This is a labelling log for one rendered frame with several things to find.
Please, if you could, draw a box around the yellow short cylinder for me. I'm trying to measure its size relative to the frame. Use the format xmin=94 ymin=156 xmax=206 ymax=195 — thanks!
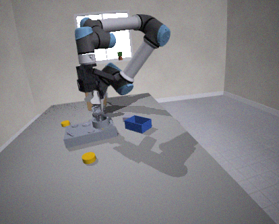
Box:
xmin=61 ymin=121 xmax=70 ymax=127
xmin=82 ymin=152 xmax=96 ymax=164

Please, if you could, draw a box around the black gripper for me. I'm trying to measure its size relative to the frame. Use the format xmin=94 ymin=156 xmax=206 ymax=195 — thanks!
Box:
xmin=76 ymin=63 xmax=104 ymax=112

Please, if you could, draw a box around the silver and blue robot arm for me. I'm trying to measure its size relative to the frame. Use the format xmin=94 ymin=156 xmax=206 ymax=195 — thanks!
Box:
xmin=75 ymin=14 xmax=171 ymax=95

